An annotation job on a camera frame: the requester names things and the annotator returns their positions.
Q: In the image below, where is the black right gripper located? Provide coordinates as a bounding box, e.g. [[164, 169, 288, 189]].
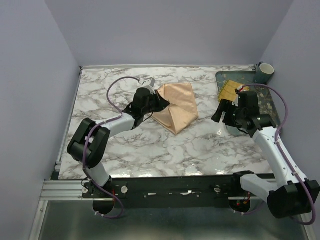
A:
[[211, 98, 246, 129]]

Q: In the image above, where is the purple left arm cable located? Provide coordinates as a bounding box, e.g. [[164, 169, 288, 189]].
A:
[[82, 76, 151, 219]]

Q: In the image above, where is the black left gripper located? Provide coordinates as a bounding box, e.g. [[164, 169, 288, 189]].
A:
[[142, 90, 171, 116]]

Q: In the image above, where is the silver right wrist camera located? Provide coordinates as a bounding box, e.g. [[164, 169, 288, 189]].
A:
[[232, 85, 245, 107]]

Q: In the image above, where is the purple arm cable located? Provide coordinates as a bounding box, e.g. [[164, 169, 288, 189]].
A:
[[82, 76, 151, 219], [234, 83, 317, 226]]

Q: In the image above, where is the aluminium frame rail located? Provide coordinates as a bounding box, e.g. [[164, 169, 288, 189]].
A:
[[40, 180, 113, 202]]

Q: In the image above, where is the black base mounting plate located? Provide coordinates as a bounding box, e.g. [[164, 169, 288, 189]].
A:
[[82, 172, 261, 210]]

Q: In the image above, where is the teal mug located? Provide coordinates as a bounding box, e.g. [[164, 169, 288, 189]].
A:
[[253, 62, 275, 85]]

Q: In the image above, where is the peach cloth napkin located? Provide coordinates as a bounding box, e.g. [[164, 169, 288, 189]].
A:
[[152, 83, 199, 135]]

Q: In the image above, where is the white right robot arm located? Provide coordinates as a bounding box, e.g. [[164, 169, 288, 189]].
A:
[[211, 91, 320, 219]]

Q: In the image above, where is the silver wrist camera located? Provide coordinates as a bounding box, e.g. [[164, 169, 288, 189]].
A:
[[138, 77, 156, 88], [232, 85, 245, 107]]

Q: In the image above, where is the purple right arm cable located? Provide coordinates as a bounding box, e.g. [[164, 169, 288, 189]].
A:
[[234, 83, 317, 226]]

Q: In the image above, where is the yellow woven coaster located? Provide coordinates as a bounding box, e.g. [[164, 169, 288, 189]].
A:
[[218, 79, 243, 103]]

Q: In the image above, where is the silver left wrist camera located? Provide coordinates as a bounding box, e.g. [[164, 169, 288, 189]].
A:
[[138, 77, 156, 88]]

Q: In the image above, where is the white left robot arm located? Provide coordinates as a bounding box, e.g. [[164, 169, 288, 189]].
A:
[[67, 87, 170, 198]]

